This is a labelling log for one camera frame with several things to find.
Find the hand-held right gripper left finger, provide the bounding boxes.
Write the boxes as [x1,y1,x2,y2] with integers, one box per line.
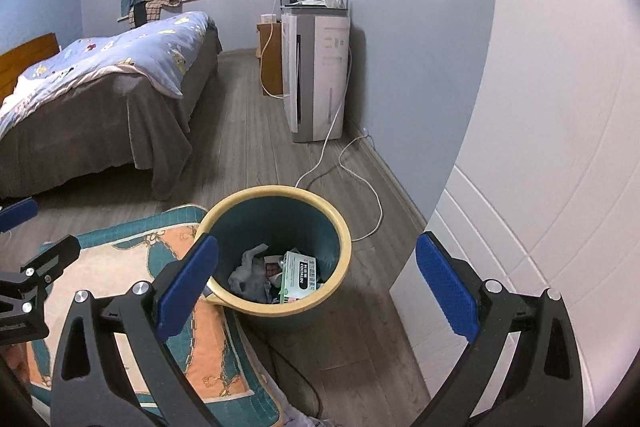
[49,234,221,427]

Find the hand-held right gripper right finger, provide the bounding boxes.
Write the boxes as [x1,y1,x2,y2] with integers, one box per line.
[410,231,588,427]

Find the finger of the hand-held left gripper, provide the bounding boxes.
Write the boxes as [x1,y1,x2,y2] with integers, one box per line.
[20,234,82,293]
[0,198,40,233]

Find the green medicine box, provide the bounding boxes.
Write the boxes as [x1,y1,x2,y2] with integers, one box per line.
[274,251,319,305]

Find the teal bin with yellow rim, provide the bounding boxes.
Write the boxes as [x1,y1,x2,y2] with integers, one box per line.
[196,185,352,333]

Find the clear plastic bag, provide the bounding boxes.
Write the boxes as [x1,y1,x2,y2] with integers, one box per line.
[229,244,273,303]

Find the patterned teal orange mat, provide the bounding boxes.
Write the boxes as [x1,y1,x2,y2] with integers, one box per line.
[15,205,281,423]

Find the bed with blue quilt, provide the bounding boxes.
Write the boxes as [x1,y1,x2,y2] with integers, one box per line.
[0,24,223,200]

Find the white wardrobe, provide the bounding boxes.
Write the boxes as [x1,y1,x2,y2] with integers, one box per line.
[389,0,640,427]

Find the blue floral quilt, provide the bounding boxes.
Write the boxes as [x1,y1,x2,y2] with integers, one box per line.
[0,11,210,140]

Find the wooden cabinet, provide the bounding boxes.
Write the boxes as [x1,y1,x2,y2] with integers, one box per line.
[256,22,285,98]

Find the white air purifier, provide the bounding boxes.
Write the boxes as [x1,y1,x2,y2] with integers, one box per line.
[280,6,351,144]

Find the black floor cable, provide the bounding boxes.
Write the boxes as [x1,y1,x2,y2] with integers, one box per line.
[245,332,321,418]

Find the wooden bed frame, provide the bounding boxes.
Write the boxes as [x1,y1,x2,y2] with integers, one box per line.
[0,32,61,100]

